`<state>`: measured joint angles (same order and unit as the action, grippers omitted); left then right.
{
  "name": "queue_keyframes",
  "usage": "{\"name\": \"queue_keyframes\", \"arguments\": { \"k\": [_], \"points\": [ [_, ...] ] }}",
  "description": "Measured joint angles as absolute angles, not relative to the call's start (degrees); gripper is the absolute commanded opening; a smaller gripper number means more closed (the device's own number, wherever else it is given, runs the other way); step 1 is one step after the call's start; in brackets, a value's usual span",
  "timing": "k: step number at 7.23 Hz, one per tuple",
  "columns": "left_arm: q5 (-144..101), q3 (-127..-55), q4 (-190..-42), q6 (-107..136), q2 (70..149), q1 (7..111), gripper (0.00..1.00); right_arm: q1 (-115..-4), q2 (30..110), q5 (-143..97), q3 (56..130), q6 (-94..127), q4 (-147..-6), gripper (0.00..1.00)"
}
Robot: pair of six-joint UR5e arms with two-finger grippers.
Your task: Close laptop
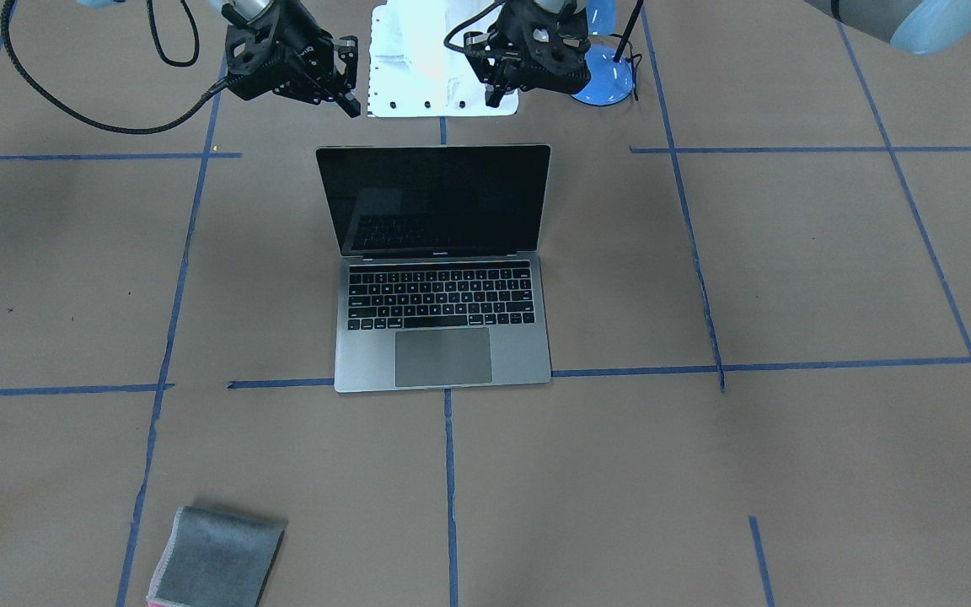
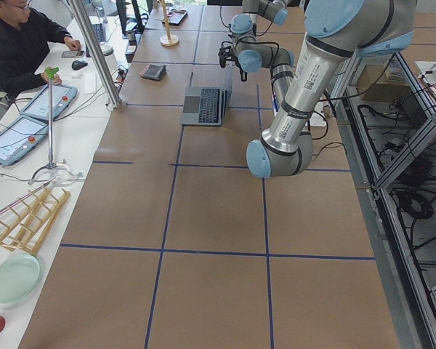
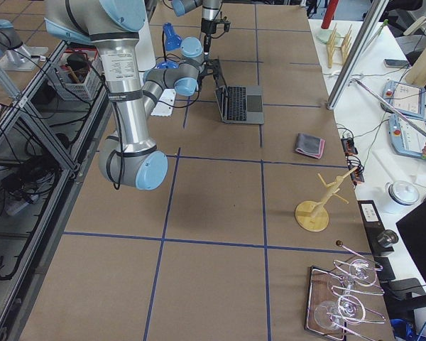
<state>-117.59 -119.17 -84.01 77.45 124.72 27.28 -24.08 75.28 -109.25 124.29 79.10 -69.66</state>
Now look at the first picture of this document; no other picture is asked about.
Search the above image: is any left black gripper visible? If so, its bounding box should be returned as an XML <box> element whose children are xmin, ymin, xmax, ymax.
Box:
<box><xmin>464</xmin><ymin>4</ymin><xmax>591</xmax><ymax>109</ymax></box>

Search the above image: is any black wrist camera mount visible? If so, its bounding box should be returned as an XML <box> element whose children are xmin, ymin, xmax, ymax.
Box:
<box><xmin>219</xmin><ymin>1</ymin><xmax>330</xmax><ymax>100</ymax></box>

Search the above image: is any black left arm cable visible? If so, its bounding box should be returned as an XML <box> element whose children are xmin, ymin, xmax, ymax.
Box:
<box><xmin>443</xmin><ymin>4</ymin><xmax>520</xmax><ymax>51</ymax></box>

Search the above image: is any grey pink folded cloth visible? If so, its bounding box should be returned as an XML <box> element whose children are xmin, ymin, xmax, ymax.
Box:
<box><xmin>146</xmin><ymin>506</ymin><xmax>286</xmax><ymax>606</ymax></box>

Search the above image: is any blue desk lamp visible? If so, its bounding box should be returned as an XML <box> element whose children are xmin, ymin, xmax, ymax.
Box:
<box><xmin>570</xmin><ymin>1</ymin><xmax>645</xmax><ymax>107</ymax></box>

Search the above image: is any silver grey laptop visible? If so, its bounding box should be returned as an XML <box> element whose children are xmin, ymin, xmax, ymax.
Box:
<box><xmin>315</xmin><ymin>143</ymin><xmax>552</xmax><ymax>395</ymax></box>

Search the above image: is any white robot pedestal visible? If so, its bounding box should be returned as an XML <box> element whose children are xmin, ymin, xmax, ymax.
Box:
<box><xmin>366</xmin><ymin>1</ymin><xmax>519</xmax><ymax>118</ymax></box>

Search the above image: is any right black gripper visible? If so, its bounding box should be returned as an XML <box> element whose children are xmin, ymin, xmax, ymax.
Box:
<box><xmin>272</xmin><ymin>35</ymin><xmax>362</xmax><ymax>118</ymax></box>

